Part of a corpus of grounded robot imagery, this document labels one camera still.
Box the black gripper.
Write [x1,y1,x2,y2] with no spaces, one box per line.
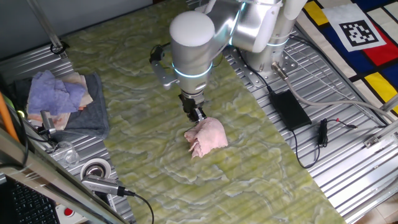
[178,93,208,124]

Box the pink fluffy cloth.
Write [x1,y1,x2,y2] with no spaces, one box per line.
[183,116,229,159]

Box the beige cloth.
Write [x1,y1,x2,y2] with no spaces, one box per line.
[26,72,94,131]

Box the purple fluffy cloth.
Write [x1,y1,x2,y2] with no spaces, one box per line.
[27,70,87,116]

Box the colourful block pattern cloth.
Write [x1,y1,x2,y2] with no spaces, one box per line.
[295,0,398,116]

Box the green marble pattern mat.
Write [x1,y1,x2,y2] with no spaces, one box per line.
[63,0,348,224]

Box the black power adapter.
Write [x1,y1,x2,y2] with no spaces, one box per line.
[268,89,313,132]

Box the dark grey towel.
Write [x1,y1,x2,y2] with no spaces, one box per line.
[14,72,110,141]

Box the small steel bowl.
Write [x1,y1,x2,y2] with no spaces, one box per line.
[80,157,112,180]

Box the grey box red button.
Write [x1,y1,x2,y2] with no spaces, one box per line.
[55,203,90,224]

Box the clear acrylic rod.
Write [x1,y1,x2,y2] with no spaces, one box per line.
[26,0,68,60]

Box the white paper fiducial marker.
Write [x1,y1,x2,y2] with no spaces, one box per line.
[322,2,387,53]

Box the black keyboard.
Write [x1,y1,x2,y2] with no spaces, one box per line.
[6,179,62,224]

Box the orange tube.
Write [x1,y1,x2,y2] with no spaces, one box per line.
[0,91,20,142]

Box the aluminium profile bar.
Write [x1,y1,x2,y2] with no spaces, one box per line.
[379,94,398,113]

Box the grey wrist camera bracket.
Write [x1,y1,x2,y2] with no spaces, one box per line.
[149,43,180,91]

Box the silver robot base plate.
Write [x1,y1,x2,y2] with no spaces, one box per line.
[223,37,299,90]

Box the black power cable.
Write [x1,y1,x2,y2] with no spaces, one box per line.
[234,46,276,94]

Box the black camera cable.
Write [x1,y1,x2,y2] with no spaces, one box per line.
[124,189,155,224]

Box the thick grey robot cable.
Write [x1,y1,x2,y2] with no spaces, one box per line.
[271,61,398,122]

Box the silver ribbed camera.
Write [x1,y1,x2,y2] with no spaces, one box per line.
[81,174,127,197]

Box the black cord with red tip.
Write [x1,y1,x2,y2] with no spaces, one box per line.
[291,118,358,170]

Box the small grey camera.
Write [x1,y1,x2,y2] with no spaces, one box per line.
[40,110,57,135]

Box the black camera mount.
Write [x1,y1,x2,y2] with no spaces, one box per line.
[29,126,58,146]

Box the aluminium frame bar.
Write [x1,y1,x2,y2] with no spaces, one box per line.
[0,127,130,224]

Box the small metal bracket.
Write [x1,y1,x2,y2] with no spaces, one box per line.
[363,134,381,149]

